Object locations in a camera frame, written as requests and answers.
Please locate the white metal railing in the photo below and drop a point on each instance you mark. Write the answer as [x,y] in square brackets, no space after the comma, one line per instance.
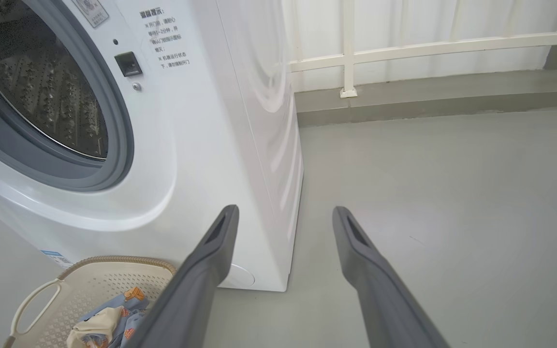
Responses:
[348,48]

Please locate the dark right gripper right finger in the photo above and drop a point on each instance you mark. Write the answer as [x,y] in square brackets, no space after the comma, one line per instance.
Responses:
[385,304]

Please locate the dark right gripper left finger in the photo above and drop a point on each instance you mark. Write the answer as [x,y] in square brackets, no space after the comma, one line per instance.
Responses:
[186,299]

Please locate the grey rectangular caution sticker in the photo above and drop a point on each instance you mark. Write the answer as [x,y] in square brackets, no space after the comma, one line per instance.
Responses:
[90,12]

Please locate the cream perforated laundry basket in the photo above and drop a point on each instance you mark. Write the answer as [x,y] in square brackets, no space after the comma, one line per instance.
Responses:
[90,285]

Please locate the white front-load washing machine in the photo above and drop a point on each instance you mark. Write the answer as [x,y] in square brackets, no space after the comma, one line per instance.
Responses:
[201,145]

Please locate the blue bear-print garment cream lining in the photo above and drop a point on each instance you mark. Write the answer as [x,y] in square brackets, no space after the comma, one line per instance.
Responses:
[99,324]

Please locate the round drain filter cover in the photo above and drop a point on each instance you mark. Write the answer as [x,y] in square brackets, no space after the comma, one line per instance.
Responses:
[240,278]

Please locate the blue energy label sticker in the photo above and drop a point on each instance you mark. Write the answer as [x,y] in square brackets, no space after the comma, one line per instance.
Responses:
[56,258]

